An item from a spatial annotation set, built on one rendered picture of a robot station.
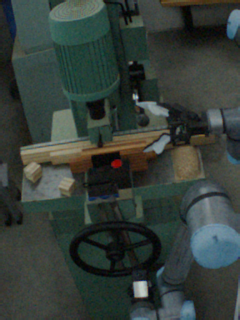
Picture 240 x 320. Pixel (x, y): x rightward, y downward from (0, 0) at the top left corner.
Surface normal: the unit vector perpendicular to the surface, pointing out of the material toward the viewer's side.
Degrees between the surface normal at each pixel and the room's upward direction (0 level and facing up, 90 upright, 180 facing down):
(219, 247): 85
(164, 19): 90
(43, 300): 0
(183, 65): 0
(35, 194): 0
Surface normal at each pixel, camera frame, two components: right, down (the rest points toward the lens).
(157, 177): -0.14, -0.72
